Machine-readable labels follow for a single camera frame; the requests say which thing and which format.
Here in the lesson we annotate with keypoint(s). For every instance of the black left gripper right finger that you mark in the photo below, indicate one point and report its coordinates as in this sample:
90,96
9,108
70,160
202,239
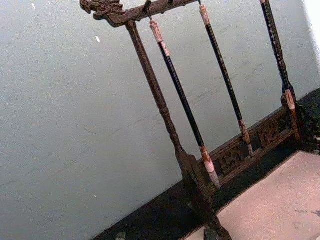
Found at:
210,235

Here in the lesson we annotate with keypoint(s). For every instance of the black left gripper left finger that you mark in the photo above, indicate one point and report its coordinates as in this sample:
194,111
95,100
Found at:
121,236

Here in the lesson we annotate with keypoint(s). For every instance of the black table cloth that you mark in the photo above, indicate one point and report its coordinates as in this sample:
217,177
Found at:
160,215

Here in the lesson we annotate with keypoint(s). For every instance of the pale pink felt mat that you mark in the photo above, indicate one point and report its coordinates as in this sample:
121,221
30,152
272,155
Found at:
270,200

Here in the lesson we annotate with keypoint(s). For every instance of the thick black calligraphy brush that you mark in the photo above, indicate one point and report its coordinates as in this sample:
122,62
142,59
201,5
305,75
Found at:
180,92

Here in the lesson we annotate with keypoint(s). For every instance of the carved dark wooden brush rack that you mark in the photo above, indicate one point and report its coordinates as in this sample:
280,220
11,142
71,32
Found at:
155,87

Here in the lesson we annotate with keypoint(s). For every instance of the thin black calligraphy brush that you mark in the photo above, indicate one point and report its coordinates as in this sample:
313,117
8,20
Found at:
225,72

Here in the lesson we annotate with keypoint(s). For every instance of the black calligraphy brush pale ferrule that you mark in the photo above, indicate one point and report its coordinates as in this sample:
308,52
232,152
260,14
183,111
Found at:
275,47

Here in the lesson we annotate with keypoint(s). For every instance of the plain pale wall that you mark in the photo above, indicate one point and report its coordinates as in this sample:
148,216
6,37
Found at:
70,112

